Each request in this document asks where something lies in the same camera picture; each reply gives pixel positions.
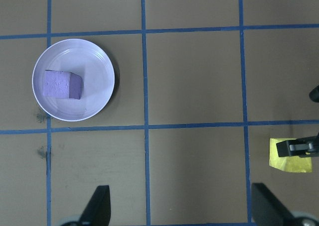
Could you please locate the yellow foam block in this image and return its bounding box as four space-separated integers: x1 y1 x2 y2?
268 137 313 173

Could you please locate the purple foam block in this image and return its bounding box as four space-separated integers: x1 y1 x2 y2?
42 70 84 100

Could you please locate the lavender plastic plate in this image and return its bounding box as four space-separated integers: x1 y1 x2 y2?
31 38 116 122

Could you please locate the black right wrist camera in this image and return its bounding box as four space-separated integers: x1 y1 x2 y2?
309 85 319 103

